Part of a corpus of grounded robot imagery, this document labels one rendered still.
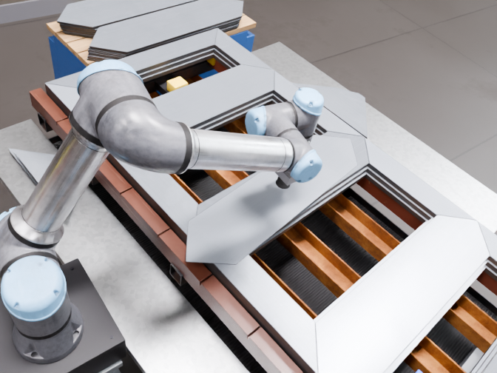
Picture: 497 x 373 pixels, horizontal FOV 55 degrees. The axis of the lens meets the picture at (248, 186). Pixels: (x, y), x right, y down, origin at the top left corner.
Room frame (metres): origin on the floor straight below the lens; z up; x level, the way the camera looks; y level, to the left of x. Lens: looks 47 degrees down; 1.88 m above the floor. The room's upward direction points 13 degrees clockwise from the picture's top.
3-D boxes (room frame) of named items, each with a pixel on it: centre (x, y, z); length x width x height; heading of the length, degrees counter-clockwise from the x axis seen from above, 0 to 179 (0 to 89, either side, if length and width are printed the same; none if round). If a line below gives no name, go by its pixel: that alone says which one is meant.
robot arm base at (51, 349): (0.45, 0.37, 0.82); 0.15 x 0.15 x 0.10
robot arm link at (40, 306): (0.45, 0.38, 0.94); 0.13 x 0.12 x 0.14; 37
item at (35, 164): (0.97, 0.61, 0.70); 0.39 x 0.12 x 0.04; 52
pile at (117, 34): (1.84, 0.54, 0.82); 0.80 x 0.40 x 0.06; 142
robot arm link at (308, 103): (0.97, -0.09, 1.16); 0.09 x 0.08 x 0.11; 127
